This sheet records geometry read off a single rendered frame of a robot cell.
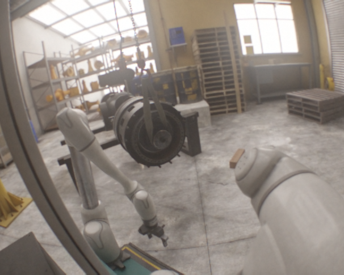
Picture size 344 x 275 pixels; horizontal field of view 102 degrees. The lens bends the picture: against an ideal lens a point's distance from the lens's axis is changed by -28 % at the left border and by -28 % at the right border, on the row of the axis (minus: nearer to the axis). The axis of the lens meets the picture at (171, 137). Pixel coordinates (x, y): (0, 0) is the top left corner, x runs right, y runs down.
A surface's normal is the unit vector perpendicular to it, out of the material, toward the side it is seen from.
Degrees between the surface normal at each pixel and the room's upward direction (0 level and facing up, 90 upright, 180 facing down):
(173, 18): 90
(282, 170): 19
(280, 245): 67
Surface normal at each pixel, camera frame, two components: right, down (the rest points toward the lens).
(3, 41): 0.77, 0.08
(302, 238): -0.76, -0.60
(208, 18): -0.03, 0.36
